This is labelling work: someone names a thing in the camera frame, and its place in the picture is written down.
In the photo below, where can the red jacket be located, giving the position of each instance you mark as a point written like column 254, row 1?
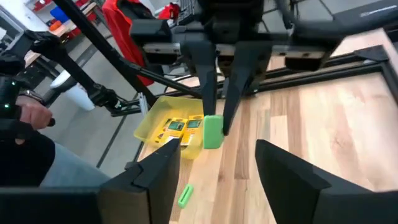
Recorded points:
column 121, row 31

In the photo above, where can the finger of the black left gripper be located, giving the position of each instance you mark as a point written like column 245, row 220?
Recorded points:
column 205, row 68
column 248, row 65

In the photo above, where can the wristwatch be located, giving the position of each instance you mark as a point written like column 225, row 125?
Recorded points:
column 31, row 94

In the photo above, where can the person's hand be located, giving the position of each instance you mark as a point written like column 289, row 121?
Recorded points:
column 34, row 115

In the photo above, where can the yellow crayon box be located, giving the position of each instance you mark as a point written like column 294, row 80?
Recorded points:
column 174, row 127
column 194, row 126

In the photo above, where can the person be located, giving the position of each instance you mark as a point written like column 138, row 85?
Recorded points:
column 25, row 161

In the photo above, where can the red cloth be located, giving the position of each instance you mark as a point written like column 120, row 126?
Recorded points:
column 170, row 11

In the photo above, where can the green eraser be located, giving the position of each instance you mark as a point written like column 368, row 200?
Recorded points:
column 185, row 196
column 213, row 133

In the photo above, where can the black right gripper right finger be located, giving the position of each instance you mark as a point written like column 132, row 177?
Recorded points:
column 289, row 186

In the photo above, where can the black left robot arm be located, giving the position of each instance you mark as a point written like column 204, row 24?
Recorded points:
column 357, row 18

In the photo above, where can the white bin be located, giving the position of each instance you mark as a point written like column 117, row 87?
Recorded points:
column 74, row 93

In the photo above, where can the yellow translucent plastic tray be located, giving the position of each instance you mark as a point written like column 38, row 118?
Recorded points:
column 161, row 109

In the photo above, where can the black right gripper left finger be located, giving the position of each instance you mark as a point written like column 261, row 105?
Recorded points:
column 149, row 186

